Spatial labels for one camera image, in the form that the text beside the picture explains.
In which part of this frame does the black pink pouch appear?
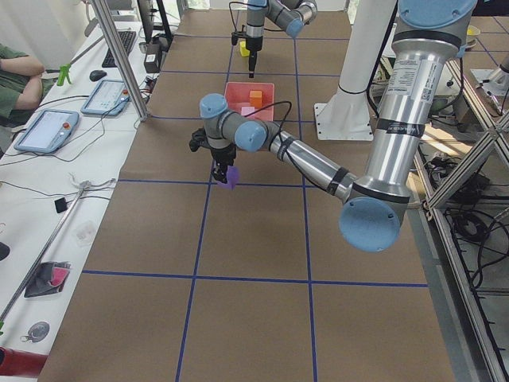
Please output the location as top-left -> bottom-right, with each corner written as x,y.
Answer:
24,262 -> 71,298

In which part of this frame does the long metal rod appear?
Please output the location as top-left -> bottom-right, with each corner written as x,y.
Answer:
1,180 -> 92,328

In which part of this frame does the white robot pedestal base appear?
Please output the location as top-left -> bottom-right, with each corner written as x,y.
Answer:
314,0 -> 398,141

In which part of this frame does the orange foam block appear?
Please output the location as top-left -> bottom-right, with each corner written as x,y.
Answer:
249,90 -> 263,109

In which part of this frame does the far teach pendant tablet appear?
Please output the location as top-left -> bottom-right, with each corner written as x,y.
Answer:
80,78 -> 130,116

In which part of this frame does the teach pendant tablet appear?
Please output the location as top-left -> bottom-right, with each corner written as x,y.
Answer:
14,109 -> 80,154
80,78 -> 130,116

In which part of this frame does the light pink foam block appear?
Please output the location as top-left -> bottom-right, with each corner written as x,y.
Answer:
240,106 -> 256,118

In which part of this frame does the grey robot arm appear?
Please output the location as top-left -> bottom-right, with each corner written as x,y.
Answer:
189,1 -> 476,252
240,0 -> 317,78

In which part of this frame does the black computer mouse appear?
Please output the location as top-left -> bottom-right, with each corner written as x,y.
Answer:
89,70 -> 107,82

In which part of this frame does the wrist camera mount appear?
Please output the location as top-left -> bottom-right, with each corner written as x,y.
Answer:
231,31 -> 247,46
188,127 -> 211,152

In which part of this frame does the purple foam block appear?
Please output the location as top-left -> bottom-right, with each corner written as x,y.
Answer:
216,166 -> 239,190

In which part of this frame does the near teach pendant tablet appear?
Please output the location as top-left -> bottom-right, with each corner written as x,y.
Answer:
14,109 -> 80,154

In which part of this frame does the green clamp tool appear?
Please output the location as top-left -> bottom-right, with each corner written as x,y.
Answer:
56,63 -> 72,87

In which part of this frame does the aluminium frame rail right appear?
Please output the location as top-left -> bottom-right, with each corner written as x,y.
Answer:
416,56 -> 508,381

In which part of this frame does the yellow foam block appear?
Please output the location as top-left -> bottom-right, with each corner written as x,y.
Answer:
239,41 -> 250,57

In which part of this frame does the right black cable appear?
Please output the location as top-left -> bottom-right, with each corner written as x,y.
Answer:
228,0 -> 250,39

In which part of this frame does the left black braided cable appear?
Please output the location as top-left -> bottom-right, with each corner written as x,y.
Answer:
241,100 -> 315,184

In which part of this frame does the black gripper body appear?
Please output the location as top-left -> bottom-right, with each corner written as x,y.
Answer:
211,146 -> 236,168
246,36 -> 263,55

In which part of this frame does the seated person green shirt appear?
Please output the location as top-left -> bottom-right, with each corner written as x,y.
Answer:
1,45 -> 55,127

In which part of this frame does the black power adapter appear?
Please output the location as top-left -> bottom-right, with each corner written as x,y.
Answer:
144,38 -> 162,73

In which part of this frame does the pink plastic bin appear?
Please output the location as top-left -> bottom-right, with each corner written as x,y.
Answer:
224,82 -> 275,121

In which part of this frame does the aluminium frame post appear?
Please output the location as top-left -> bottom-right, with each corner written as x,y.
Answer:
90,0 -> 149,122

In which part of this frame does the black keyboard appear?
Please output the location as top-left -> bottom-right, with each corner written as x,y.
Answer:
101,29 -> 138,68

